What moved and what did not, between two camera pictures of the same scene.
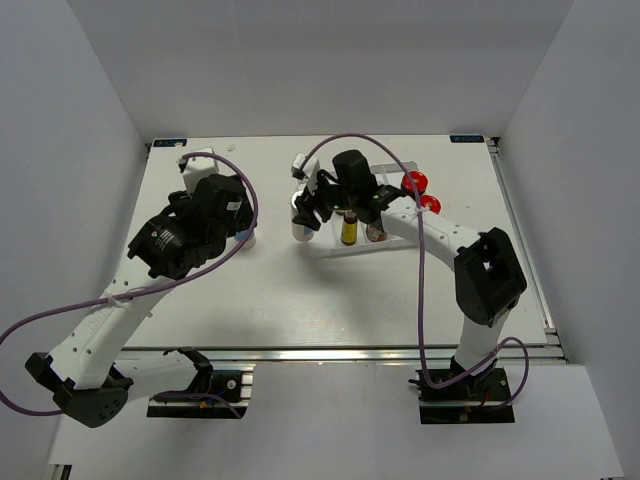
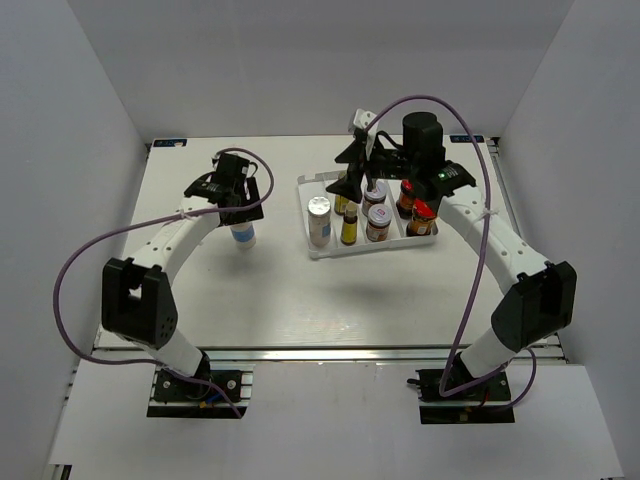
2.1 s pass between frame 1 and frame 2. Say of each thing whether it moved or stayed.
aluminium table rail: stayed
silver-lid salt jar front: moved
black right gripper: moved
